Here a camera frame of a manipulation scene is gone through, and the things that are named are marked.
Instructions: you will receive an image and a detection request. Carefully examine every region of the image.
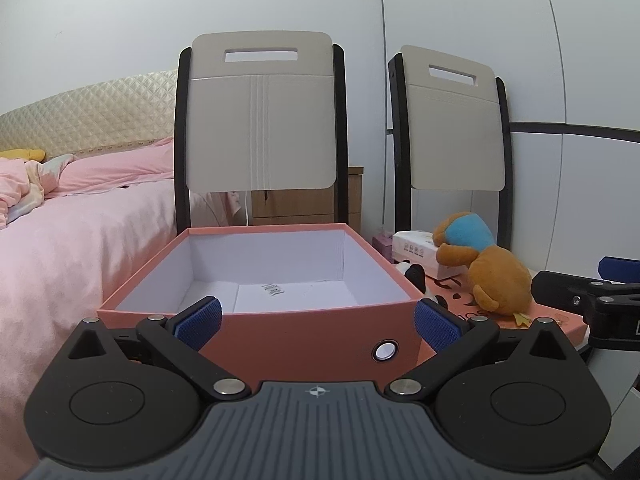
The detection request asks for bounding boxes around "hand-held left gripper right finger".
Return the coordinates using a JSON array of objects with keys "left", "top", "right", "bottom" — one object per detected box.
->
[{"left": 384, "top": 297, "right": 581, "bottom": 404}]

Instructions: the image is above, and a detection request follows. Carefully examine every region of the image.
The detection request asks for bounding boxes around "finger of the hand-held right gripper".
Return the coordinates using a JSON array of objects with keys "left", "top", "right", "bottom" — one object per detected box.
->
[
  {"left": 531, "top": 271, "right": 601, "bottom": 319},
  {"left": 598, "top": 256, "right": 640, "bottom": 283}
]

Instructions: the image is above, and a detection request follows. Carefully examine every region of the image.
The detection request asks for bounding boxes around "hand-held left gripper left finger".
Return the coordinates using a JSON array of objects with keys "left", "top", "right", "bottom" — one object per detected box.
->
[{"left": 67, "top": 296, "right": 252, "bottom": 403}]

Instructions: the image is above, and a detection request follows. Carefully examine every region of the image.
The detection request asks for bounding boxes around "panda plush toy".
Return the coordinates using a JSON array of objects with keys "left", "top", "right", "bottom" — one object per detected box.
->
[{"left": 395, "top": 260, "right": 449, "bottom": 311}]

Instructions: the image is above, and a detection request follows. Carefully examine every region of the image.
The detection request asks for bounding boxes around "brown plush toy blue hat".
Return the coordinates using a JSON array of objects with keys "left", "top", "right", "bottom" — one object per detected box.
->
[{"left": 432, "top": 211, "right": 534, "bottom": 329}]

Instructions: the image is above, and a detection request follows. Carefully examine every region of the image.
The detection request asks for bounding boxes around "white tissue box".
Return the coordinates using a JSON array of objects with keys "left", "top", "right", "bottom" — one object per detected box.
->
[{"left": 391, "top": 230, "right": 472, "bottom": 281}]

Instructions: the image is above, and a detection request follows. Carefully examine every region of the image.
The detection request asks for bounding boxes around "small pink box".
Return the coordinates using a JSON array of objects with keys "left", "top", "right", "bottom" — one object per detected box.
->
[{"left": 371, "top": 232, "right": 401, "bottom": 262}]

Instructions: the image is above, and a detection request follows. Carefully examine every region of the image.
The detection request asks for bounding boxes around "bed with pink bedding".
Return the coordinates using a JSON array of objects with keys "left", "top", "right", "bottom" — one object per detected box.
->
[{"left": 0, "top": 136, "right": 236, "bottom": 463}]

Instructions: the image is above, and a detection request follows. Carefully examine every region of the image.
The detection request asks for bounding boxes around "wooden nightstand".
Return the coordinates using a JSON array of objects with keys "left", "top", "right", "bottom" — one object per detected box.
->
[{"left": 250, "top": 166, "right": 365, "bottom": 234}]

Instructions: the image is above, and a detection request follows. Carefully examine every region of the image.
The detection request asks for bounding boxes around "crumpled pink quilt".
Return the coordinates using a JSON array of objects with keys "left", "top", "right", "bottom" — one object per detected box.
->
[{"left": 0, "top": 156, "right": 78, "bottom": 231}]

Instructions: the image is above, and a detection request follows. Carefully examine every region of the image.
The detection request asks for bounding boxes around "beige quilted headboard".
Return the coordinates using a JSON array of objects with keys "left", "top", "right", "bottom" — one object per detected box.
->
[{"left": 0, "top": 69, "right": 180, "bottom": 162}]

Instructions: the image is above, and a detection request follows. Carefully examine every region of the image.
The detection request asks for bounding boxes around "yellow plush toy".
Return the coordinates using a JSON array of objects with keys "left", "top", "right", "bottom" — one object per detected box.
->
[{"left": 0, "top": 148, "right": 47, "bottom": 162}]

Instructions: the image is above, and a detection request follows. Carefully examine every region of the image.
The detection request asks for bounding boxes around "beige chair black frame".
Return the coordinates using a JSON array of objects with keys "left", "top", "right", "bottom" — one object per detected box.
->
[
  {"left": 174, "top": 31, "right": 362, "bottom": 237},
  {"left": 387, "top": 45, "right": 514, "bottom": 252}
]

